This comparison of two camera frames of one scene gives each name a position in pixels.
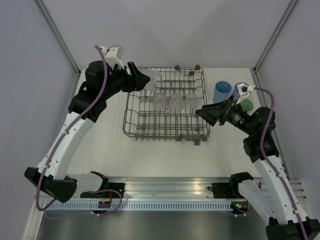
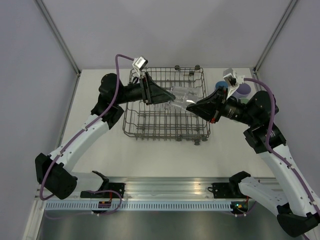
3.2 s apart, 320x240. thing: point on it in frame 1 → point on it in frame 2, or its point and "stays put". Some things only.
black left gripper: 140,80 → 151,92
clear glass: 155,81 → 184,96
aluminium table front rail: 177,188 stays put
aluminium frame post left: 63,45 stays put
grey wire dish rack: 166,109 stays put
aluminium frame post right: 275,35 stays put
